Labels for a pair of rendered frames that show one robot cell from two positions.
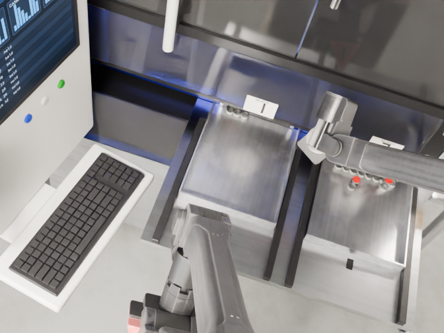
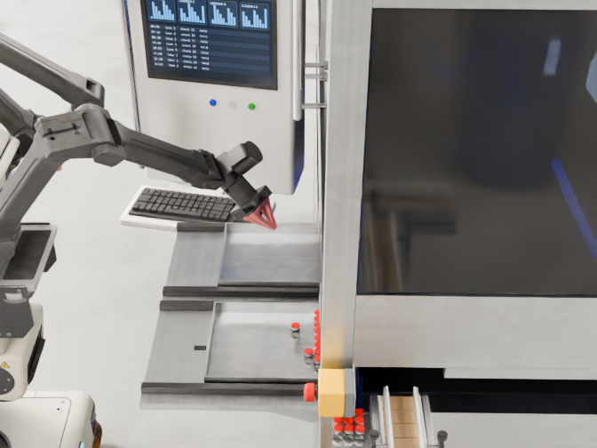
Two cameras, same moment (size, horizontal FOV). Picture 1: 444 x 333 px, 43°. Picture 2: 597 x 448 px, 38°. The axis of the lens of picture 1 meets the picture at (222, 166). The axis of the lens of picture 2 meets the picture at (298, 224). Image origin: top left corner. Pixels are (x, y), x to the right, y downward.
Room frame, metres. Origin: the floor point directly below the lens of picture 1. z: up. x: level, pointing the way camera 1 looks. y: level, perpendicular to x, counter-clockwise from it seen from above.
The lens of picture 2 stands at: (0.87, -1.89, 2.30)
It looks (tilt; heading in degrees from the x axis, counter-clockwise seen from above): 35 degrees down; 89
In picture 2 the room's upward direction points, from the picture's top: straight up
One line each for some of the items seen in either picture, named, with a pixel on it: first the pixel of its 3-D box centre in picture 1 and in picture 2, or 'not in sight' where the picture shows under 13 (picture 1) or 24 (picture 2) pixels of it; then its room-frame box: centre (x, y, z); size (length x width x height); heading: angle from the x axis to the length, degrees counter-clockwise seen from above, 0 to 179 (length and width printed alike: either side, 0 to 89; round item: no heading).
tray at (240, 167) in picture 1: (242, 158); (284, 256); (0.88, -0.05, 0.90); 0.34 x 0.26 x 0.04; 178
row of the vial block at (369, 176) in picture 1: (367, 171); (318, 341); (0.96, -0.39, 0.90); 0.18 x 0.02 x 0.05; 88
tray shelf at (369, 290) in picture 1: (295, 205); (255, 305); (0.80, -0.22, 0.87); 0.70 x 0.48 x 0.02; 88
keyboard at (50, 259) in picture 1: (80, 217); (197, 207); (0.61, 0.31, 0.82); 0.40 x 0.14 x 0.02; 167
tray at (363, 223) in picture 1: (362, 198); (281, 343); (0.87, -0.39, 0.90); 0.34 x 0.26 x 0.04; 178
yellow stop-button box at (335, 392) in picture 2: not in sight; (334, 392); (0.98, -0.64, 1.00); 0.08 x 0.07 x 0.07; 178
